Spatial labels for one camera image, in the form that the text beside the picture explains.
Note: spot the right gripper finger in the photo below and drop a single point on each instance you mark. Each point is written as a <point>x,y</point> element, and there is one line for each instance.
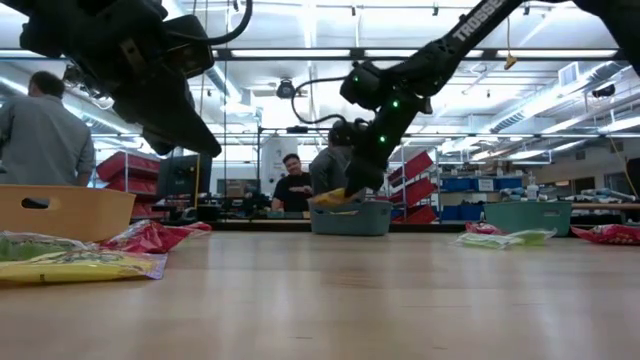
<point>362,177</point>

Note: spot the yellow Sour Patch candy packet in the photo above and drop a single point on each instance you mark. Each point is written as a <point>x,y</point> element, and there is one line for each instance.
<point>330,198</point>
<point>75,270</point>

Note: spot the grey-blue plastic bin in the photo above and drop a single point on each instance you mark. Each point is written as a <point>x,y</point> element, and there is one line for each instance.
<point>350,222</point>

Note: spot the red Skittles candy packet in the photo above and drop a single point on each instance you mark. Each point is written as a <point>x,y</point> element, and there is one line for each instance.
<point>607,234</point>
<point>150,237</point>
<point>482,228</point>

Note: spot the clear green gummy packet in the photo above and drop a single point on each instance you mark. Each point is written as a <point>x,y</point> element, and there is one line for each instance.
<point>35,248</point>
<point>482,241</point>
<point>535,236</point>

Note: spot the teal plastic bin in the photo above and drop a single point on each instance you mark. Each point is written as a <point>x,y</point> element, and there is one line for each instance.
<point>525,220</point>

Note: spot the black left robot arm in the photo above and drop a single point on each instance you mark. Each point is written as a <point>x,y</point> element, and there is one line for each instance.
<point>60,25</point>

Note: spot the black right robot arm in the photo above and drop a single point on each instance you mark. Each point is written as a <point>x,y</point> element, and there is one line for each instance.
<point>475,25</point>

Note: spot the black screen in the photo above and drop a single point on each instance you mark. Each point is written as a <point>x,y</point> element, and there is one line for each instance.
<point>185,175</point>

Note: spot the person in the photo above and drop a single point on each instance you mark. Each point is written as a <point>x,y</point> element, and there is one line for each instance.
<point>40,140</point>
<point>327,172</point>
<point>292,187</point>

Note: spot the red storage bin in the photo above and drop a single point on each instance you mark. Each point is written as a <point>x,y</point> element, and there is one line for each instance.
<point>416,191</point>
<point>417,215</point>
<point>132,185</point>
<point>412,167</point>
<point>127,166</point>

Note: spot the blue storage bin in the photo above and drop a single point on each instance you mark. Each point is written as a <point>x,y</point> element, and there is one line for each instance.
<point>455,185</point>

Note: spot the white cylinder tank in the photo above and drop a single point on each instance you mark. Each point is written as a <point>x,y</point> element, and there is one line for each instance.
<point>277,160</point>

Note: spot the yellow plastic bin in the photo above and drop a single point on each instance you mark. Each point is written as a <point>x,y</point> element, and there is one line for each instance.
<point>85,215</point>

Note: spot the teal white cloth bundle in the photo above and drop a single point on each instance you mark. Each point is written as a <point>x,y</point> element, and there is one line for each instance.
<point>512,193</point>
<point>607,194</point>

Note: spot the white plastic bottle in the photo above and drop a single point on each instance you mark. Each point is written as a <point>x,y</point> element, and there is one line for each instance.
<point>532,191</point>

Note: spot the wooden workbench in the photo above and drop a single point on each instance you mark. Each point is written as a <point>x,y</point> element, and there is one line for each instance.
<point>607,206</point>

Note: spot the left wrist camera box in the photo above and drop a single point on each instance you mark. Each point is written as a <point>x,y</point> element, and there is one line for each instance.
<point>190,47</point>

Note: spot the black metal table frame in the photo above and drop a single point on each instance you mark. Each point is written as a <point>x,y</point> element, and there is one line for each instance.
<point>425,227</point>

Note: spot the black overhead camera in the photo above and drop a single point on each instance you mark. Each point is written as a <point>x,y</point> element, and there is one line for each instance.
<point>285,90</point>

